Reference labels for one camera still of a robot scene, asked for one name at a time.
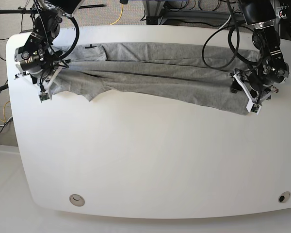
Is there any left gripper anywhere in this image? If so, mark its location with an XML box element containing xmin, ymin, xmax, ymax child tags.
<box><xmin>228</xmin><ymin>69</ymin><xmax>278</xmax><ymax>105</ymax></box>

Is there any grey aluminium frame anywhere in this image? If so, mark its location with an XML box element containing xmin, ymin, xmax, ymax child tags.
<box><xmin>143</xmin><ymin>0</ymin><xmax>245</xmax><ymax>26</ymax></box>

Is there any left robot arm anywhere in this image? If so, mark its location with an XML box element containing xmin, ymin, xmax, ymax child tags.
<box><xmin>231</xmin><ymin>0</ymin><xmax>289</xmax><ymax>113</ymax></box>

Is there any yellow cable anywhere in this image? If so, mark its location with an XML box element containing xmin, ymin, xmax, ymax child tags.
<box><xmin>109</xmin><ymin>4</ymin><xmax>124</xmax><ymax>26</ymax></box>

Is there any right table grommet hole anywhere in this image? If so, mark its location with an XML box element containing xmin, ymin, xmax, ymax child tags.
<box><xmin>278</xmin><ymin>191</ymin><xmax>291</xmax><ymax>203</ymax></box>

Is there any left table grommet hole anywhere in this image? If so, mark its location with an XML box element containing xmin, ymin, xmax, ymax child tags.
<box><xmin>69</xmin><ymin>194</ymin><xmax>85</xmax><ymax>207</ymax></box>

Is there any black tripod stand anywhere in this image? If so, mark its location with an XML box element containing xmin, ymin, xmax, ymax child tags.
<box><xmin>0</xmin><ymin>0</ymin><xmax>107</xmax><ymax>33</ymax></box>

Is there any table grommet hole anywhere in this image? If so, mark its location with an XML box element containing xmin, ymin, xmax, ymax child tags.
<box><xmin>278</xmin><ymin>191</ymin><xmax>291</xmax><ymax>203</ymax></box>
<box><xmin>69</xmin><ymin>194</ymin><xmax>85</xmax><ymax>207</ymax></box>

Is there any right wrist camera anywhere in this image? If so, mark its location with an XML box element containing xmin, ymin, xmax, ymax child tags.
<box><xmin>39</xmin><ymin>91</ymin><xmax>52</xmax><ymax>102</ymax></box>

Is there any white cable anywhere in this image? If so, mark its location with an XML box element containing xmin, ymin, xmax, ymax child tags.
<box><xmin>218</xmin><ymin>11</ymin><xmax>245</xmax><ymax>30</ymax></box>

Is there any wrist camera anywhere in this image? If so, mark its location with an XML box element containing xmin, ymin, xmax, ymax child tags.
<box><xmin>39</xmin><ymin>91</ymin><xmax>52</xmax><ymax>102</ymax></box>
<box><xmin>246</xmin><ymin>101</ymin><xmax>262</xmax><ymax>115</ymax></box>

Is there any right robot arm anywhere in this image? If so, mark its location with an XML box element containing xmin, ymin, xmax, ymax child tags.
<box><xmin>14</xmin><ymin>0</ymin><xmax>83</xmax><ymax>100</ymax></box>

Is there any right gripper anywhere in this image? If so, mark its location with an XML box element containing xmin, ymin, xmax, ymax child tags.
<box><xmin>13</xmin><ymin>64</ymin><xmax>68</xmax><ymax>94</ymax></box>

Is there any grey T-shirt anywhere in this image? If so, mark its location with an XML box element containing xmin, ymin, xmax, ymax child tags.
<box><xmin>50</xmin><ymin>43</ymin><xmax>248</xmax><ymax>116</ymax></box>

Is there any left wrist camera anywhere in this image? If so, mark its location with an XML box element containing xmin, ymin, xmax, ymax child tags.
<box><xmin>246</xmin><ymin>101</ymin><xmax>262</xmax><ymax>115</ymax></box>

